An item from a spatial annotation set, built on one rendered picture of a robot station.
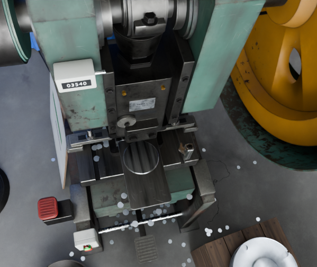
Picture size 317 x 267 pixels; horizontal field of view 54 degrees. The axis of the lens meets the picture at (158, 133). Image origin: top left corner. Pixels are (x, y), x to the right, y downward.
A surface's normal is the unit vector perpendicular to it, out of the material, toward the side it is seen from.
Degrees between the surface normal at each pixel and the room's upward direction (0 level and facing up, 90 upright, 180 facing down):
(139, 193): 0
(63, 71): 0
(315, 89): 90
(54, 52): 90
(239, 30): 90
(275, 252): 0
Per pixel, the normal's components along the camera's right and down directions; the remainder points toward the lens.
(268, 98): -0.41, -0.68
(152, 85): 0.23, 0.88
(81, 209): 0.09, -0.44
